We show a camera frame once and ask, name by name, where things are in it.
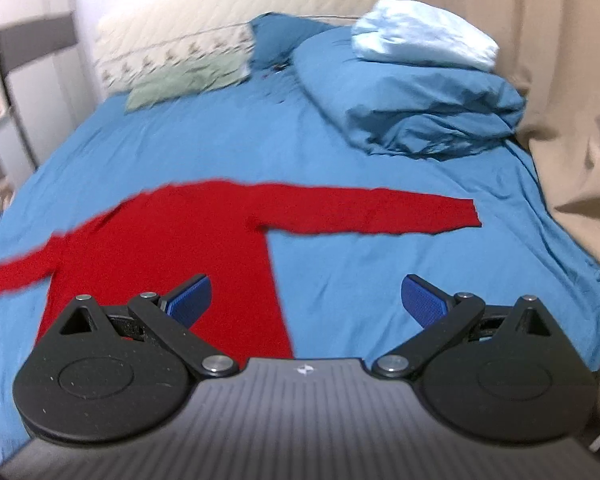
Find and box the blue folded duvet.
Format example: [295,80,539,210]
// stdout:
[291,27,526,159]

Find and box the dark blue pillow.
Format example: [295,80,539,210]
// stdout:
[249,13,332,70]

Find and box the light blue blanket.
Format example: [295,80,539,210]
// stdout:
[351,0,500,73]

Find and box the beige curtain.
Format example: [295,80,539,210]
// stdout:
[418,0,600,263]

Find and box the blue bed sheet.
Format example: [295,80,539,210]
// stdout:
[0,66,600,466]

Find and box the red sweater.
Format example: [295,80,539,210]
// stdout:
[0,180,480,363]

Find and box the green pillow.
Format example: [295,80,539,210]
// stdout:
[125,51,251,112]

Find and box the beige quilted headboard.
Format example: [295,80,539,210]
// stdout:
[92,0,377,96]

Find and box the white grey wardrobe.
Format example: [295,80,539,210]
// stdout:
[0,0,102,168]

